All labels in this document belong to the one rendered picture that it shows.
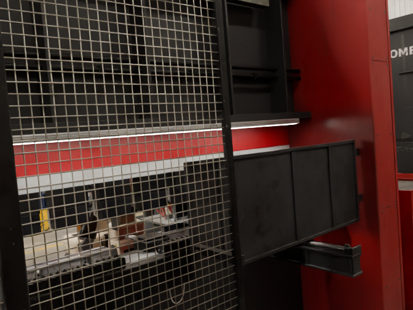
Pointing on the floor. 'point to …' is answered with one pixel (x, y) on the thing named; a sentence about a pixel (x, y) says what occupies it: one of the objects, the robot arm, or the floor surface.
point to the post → (10, 213)
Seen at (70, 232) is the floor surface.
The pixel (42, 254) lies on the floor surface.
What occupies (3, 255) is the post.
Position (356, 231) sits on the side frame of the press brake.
